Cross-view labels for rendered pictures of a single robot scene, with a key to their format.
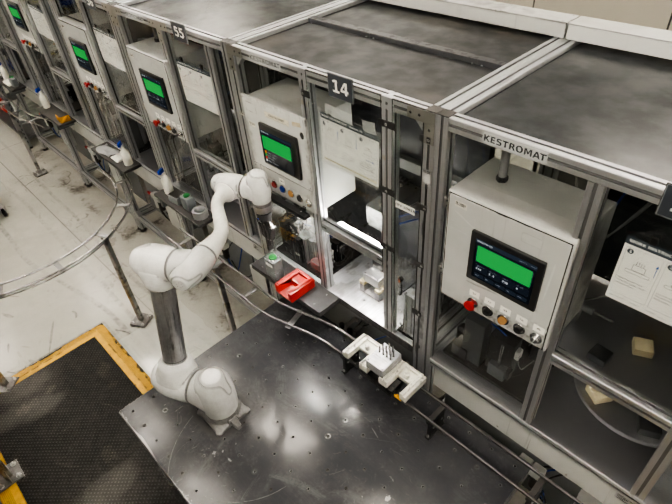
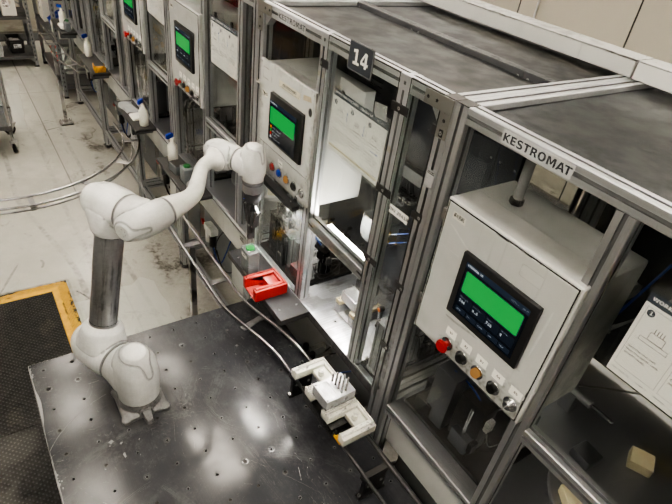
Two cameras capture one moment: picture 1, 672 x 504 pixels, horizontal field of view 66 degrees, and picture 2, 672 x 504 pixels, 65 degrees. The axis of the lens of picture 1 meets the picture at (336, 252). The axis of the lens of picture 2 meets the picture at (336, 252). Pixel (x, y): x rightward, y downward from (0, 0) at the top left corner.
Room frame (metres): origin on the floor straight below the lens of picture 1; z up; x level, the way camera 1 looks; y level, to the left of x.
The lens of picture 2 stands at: (0.10, -0.17, 2.45)
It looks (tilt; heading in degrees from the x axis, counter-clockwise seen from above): 35 degrees down; 3
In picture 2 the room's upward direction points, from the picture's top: 9 degrees clockwise
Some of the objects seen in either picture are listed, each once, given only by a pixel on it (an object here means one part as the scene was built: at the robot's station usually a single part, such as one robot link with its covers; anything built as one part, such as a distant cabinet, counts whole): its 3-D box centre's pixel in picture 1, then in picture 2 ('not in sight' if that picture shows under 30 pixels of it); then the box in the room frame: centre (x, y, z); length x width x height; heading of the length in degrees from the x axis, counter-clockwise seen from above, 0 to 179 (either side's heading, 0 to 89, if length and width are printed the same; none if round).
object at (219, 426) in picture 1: (225, 411); (141, 399); (1.35, 0.56, 0.71); 0.22 x 0.18 x 0.06; 41
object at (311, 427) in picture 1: (310, 439); (225, 459); (1.21, 0.18, 0.66); 1.50 x 1.06 x 0.04; 41
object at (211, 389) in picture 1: (214, 390); (134, 370); (1.37, 0.58, 0.85); 0.18 x 0.16 x 0.22; 66
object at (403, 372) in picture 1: (383, 369); (331, 402); (1.41, -0.16, 0.84); 0.36 x 0.14 x 0.10; 41
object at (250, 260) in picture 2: (275, 265); (251, 258); (2.02, 0.32, 0.97); 0.08 x 0.08 x 0.12; 41
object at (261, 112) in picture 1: (298, 144); (308, 129); (2.11, 0.13, 1.60); 0.42 x 0.29 x 0.46; 41
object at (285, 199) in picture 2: (281, 200); (274, 185); (2.02, 0.23, 1.37); 0.36 x 0.04 x 0.04; 41
